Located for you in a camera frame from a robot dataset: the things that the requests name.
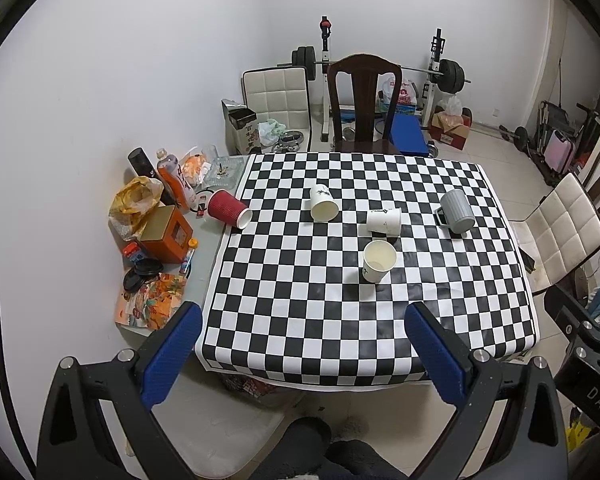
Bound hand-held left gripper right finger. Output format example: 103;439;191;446
404;301;567;480

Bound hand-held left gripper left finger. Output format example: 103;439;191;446
34;301;204;480

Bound white paper cup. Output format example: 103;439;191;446
309;184;340;223
362;240;398;285
365;207;402;237

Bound red ribbed paper cup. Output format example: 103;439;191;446
207;189;253;231

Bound colourful printed packet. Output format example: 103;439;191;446
115;273;188;331

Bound black round lid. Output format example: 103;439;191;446
123;259;163;293

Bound white chair seat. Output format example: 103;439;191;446
125;360;306;467

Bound black white checkered tablecloth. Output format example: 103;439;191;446
195;152;538;389

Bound orange square box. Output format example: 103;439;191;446
139;205;194;264

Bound white padded chair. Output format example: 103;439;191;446
241;67;313;153
508;173;600;295

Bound grey ribbed mug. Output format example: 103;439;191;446
434;189;476;235

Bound person's legs in dark pants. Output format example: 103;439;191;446
267;416;412;480

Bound yellow plastic bag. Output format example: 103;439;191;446
109;176;165;241

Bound orange drink bottle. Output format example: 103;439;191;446
155;149;197;211

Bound orange snack bag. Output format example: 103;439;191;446
179;152;212;189

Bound glass ashtray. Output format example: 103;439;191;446
201;157;250;194

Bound black cylindrical bottle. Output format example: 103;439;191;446
127;147;177;206

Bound pink suitcase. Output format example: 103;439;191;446
543;130;577;175

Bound blue bench pad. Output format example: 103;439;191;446
389;114;428;158

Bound brown cardboard box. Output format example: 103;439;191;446
429;110;474;151

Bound black white carton box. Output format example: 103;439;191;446
222;99;261;156

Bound black dumbbell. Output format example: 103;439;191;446
499;125;532;151

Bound folded black stroller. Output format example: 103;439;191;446
532;100;571;171

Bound dark wooden chair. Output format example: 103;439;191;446
327;53;404;156

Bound red white plastic bag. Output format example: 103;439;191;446
378;79;420;116

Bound barbell with black plates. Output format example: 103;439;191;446
278;46;472;93

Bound white barbell rack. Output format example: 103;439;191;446
314;16;448;143

